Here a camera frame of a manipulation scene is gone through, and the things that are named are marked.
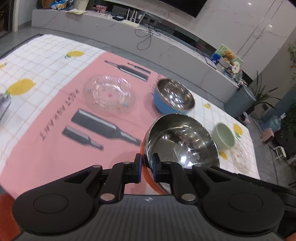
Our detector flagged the orange steel bowl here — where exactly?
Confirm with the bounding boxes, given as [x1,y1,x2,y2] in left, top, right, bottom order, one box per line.
[140,113,220,195]

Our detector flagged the small clear glass bowl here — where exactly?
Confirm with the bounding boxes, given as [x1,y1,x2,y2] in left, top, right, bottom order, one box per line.
[229,142,249,174]

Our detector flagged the green ceramic bowl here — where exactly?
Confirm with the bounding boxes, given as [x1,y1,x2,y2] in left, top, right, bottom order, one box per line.
[211,123,235,151]

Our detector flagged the pink small stool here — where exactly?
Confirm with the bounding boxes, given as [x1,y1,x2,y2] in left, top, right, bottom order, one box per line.
[260,128,274,144]

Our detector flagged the blue water jug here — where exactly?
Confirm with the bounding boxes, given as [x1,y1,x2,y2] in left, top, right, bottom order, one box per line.
[261,113,286,133]

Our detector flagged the pink and white tablecloth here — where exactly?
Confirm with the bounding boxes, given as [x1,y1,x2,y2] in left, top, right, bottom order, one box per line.
[0,34,261,200]

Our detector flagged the grey trash bin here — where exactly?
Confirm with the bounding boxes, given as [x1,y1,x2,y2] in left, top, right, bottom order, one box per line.
[224,86,256,118]

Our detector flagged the green potted plant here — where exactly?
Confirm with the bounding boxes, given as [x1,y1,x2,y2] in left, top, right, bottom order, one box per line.
[247,71,281,114]

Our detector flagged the clear glass plate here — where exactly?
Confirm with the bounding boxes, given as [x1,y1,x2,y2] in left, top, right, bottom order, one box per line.
[83,75,136,114]

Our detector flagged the blue steel bowl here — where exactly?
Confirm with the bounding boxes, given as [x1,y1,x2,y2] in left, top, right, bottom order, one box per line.
[153,78,195,114]

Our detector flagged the colourful snack box pile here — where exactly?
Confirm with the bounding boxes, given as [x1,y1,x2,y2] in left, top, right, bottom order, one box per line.
[210,45,243,81]

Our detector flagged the white wifi router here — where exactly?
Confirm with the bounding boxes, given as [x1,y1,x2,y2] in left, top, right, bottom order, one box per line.
[121,9,145,28]

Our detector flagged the yellow papers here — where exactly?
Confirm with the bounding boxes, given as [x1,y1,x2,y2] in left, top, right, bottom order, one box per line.
[66,9,87,15]

